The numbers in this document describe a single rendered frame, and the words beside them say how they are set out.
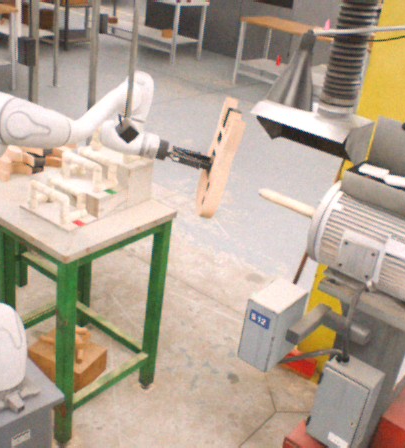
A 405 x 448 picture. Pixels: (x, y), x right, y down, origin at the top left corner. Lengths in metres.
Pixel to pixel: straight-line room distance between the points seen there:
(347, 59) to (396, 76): 0.87
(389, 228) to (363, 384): 0.43
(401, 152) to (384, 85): 0.89
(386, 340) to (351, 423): 0.25
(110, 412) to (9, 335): 1.18
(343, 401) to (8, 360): 0.93
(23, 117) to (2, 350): 0.62
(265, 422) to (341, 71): 1.71
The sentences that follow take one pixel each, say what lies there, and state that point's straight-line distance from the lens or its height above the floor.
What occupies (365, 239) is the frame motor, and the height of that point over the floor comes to 1.29.
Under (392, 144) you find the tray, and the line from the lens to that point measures 1.74.
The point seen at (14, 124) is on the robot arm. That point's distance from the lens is 1.64.
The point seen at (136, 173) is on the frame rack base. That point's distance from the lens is 2.37.
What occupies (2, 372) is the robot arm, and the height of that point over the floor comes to 0.83.
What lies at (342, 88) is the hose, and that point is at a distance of 1.74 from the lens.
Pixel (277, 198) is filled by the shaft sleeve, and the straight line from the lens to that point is 1.85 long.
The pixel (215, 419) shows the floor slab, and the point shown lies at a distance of 2.84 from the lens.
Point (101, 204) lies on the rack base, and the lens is 2.27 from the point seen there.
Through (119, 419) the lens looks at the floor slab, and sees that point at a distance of 2.78.
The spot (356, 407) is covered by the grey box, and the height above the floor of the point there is 0.85.
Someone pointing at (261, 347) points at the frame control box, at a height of 1.00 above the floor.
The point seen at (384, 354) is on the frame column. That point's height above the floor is 0.98.
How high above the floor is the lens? 1.97
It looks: 27 degrees down
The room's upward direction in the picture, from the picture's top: 8 degrees clockwise
